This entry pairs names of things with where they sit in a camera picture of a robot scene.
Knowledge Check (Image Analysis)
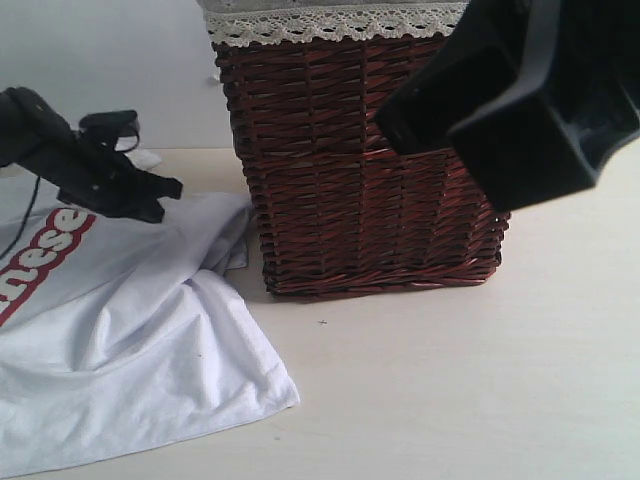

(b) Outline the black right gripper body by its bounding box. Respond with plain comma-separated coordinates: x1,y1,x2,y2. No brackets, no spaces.
450,1,639,212

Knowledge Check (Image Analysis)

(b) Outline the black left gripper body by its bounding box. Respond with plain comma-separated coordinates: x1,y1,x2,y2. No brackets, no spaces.
29,125,183,223

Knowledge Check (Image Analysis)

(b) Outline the white t-shirt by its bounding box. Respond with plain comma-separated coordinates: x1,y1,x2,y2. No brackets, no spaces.
1,172,300,477

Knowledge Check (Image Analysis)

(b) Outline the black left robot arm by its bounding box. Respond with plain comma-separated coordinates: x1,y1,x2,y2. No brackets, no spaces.
1,87,183,224

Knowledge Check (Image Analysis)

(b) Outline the dark brown wicker basket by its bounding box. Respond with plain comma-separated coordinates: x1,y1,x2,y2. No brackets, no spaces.
212,34,508,298

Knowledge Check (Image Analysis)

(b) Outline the white lace crochet cloth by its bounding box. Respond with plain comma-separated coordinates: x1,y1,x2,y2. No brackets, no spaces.
198,1,468,47

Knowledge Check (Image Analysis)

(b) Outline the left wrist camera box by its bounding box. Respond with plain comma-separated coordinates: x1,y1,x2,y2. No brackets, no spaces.
79,110,140,154

